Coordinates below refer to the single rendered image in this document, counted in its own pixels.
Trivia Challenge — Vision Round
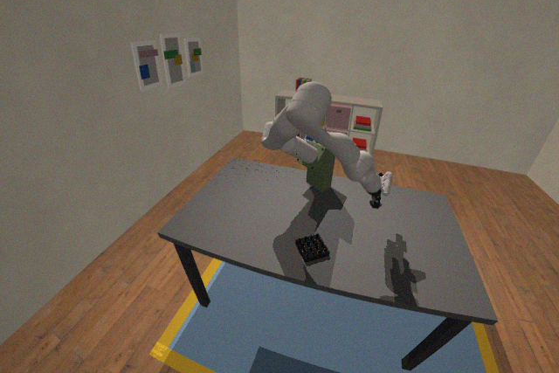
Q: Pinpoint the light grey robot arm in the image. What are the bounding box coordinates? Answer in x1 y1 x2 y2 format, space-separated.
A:
261 82 393 196

